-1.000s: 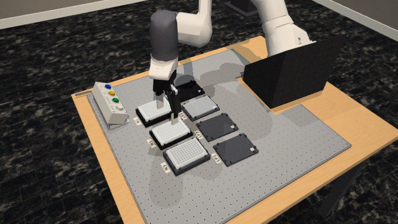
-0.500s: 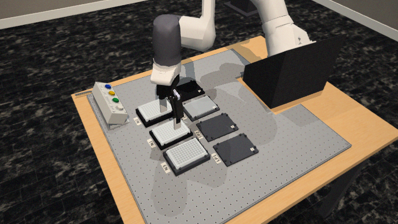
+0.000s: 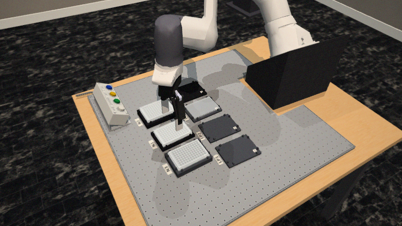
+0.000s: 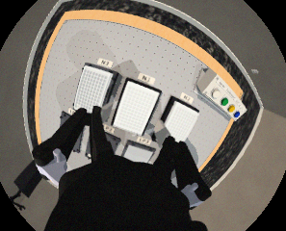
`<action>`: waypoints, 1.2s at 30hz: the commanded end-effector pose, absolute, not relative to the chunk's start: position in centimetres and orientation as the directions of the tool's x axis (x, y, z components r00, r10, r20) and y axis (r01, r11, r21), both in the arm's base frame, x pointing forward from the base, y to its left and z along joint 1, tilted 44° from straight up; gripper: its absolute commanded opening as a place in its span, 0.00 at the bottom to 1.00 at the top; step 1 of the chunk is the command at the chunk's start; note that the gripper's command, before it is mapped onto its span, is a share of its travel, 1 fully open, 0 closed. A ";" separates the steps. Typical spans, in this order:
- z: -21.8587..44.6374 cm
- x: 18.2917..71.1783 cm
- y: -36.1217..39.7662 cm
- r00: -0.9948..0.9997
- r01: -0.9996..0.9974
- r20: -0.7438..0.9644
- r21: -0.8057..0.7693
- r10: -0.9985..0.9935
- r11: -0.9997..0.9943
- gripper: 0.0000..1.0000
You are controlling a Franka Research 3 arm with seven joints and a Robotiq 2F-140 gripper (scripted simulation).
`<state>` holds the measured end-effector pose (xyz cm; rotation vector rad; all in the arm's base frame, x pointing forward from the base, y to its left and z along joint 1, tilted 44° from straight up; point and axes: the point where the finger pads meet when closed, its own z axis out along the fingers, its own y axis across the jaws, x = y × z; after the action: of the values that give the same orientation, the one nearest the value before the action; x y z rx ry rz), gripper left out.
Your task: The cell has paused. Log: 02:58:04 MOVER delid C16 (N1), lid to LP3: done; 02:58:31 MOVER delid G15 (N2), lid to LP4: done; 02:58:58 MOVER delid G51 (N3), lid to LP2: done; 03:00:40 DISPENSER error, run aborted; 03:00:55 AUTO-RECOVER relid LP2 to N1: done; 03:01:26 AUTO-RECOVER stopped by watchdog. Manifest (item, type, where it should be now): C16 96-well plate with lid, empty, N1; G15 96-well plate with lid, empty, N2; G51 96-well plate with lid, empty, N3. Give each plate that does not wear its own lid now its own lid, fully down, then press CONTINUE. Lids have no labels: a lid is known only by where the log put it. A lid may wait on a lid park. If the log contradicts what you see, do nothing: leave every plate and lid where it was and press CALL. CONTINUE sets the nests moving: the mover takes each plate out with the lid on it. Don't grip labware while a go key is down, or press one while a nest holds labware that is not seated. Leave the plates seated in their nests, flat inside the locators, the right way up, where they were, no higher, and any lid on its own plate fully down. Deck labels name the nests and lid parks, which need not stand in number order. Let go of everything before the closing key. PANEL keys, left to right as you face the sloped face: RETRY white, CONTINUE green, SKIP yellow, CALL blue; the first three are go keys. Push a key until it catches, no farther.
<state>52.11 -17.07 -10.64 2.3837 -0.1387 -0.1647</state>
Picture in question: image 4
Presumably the white button panel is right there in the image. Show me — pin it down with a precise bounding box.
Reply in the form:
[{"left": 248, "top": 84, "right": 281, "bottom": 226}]
[{"left": 194, "top": 67, "right": 247, "bottom": 121}]

